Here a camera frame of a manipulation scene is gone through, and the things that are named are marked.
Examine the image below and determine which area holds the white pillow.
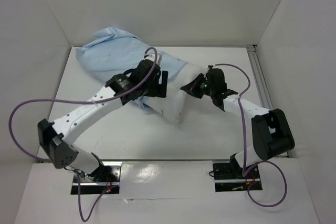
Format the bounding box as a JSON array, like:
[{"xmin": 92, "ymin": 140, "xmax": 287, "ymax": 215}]
[{"xmin": 141, "ymin": 63, "xmax": 206, "ymax": 124}]

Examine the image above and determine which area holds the light blue pillowcase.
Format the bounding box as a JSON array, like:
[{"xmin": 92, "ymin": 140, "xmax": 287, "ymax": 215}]
[{"xmin": 76, "ymin": 27, "xmax": 187, "ymax": 112}]

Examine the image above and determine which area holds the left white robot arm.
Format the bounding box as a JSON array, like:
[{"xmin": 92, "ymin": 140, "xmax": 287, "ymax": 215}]
[{"xmin": 37, "ymin": 59, "xmax": 168, "ymax": 182}]

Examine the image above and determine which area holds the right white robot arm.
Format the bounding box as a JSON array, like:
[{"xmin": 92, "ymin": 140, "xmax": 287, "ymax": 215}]
[{"xmin": 181, "ymin": 67, "xmax": 295, "ymax": 178}]

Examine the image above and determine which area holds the aluminium frame rail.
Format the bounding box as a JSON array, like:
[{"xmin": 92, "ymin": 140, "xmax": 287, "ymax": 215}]
[{"xmin": 247, "ymin": 46, "xmax": 295, "ymax": 161}]

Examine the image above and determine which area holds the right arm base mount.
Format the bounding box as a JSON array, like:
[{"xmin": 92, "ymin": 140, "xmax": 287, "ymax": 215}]
[{"xmin": 208, "ymin": 160, "xmax": 263, "ymax": 193}]

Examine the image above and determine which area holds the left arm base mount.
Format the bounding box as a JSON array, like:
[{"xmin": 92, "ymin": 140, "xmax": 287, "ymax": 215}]
[{"xmin": 70, "ymin": 161, "xmax": 122, "ymax": 195}]

